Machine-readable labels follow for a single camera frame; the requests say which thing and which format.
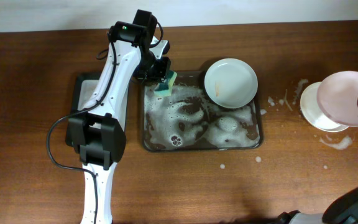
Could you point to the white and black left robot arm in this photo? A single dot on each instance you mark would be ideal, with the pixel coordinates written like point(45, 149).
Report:
point(96, 126)

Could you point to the green and yellow sponge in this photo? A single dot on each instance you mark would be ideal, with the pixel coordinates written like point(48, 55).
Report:
point(165, 88)

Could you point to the large black soapy tray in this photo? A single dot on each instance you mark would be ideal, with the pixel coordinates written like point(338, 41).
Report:
point(188, 120)

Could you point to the pale pink plate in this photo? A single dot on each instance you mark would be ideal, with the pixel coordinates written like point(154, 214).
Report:
point(337, 98)

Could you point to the cream white plate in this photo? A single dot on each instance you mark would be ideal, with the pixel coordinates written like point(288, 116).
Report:
point(312, 113)

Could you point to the small black soapy tray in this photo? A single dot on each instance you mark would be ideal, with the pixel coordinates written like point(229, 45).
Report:
point(85, 84)

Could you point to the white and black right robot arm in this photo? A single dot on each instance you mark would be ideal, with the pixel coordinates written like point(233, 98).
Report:
point(343, 210)

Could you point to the pale grey plate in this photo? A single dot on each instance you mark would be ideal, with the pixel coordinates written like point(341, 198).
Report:
point(231, 83)

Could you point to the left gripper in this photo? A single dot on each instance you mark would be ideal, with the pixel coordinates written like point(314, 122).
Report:
point(159, 72)

